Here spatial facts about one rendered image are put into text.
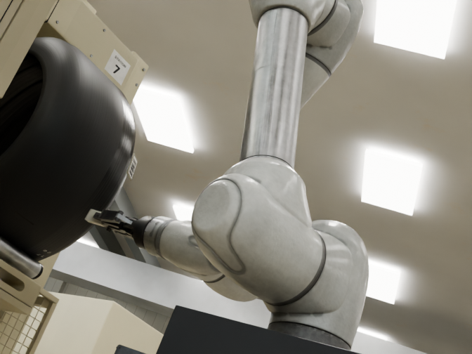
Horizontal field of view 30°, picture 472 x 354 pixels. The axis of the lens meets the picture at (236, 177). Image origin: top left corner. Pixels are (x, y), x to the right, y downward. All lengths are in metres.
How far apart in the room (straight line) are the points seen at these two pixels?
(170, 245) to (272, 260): 0.46
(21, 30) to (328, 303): 0.68
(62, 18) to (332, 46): 1.09
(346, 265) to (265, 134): 0.27
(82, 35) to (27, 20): 1.40
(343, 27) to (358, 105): 6.78
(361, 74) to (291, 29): 6.50
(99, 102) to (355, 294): 0.93
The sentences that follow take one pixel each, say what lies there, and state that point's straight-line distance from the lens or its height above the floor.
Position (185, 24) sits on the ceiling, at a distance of 8.57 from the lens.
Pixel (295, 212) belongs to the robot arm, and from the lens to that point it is 1.48.
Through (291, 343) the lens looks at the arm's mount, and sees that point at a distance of 1.41.
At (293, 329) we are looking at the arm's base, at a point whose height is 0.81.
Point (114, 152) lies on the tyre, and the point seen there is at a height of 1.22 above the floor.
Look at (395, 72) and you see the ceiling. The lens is 8.07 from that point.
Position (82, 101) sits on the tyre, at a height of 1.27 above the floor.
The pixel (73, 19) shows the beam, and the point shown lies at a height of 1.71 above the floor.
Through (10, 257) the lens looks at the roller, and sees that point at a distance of 2.22.
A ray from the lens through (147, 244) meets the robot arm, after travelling 1.92.
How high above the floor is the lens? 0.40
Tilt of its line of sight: 23 degrees up
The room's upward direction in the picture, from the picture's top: 22 degrees clockwise
